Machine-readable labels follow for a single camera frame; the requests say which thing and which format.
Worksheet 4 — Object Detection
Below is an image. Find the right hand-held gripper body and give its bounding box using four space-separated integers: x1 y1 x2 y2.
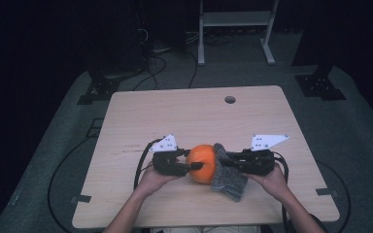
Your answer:
234 134 290 178

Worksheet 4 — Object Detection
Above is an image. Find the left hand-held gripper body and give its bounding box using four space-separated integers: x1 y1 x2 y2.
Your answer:
148 133 191 178

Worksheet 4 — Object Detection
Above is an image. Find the orange plush toy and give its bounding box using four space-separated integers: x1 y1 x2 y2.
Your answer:
186 144 218 185

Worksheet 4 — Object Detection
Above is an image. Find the grey fluffy cloth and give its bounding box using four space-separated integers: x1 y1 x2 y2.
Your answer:
210 143 250 203

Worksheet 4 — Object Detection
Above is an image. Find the person's left hand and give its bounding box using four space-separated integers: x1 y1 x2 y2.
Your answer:
134 159 179 197

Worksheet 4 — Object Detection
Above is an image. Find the person's right hand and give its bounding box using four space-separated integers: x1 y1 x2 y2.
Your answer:
242 163 290 202

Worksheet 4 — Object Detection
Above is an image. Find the grey tape strip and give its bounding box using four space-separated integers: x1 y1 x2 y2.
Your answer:
315 187 339 198
71 194 92 204

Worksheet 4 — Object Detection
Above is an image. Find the black stand base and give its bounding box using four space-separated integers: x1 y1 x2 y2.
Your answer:
76 69 144 106
292 61 348 101

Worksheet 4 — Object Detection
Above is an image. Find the left hand-held gripper cable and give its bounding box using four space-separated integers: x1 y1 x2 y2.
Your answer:
133 137 164 190

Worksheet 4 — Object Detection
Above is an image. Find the hand-held gripper cable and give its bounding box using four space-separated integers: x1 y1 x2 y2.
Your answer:
272 150 289 233
133 137 164 190

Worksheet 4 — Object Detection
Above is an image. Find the right hand-held gripper cable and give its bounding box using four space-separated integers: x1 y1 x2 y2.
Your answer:
272 150 289 233

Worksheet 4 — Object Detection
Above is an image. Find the long black floor cable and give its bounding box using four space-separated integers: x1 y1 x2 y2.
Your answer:
317 159 353 233
47 135 98 233

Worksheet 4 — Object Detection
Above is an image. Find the tangle of floor cables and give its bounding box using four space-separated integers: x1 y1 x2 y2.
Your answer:
186 30 237 47

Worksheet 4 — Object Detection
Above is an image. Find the white metal stand frame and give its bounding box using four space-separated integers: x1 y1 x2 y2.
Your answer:
197 0 281 67

